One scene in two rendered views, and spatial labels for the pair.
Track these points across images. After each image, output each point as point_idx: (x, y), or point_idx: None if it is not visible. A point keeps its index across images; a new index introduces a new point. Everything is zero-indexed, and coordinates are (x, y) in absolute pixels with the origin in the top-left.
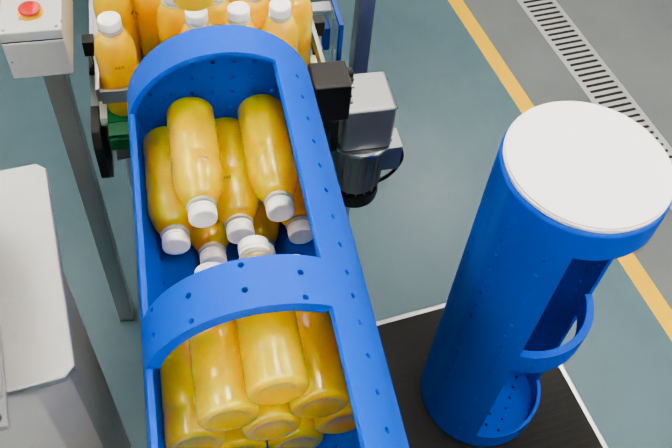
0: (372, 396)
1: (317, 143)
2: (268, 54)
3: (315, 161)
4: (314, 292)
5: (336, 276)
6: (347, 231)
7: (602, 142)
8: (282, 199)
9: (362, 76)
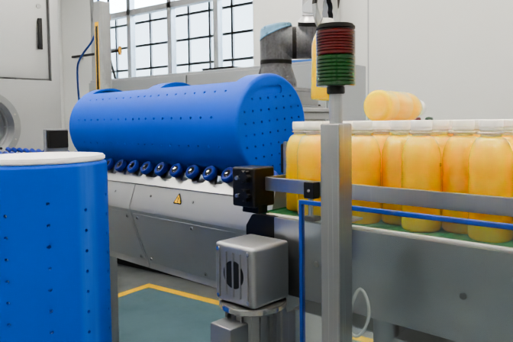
0: (124, 95)
1: (193, 95)
2: (240, 79)
3: (186, 91)
4: (155, 85)
5: (152, 91)
6: (160, 104)
7: (27, 156)
8: None
9: (266, 243)
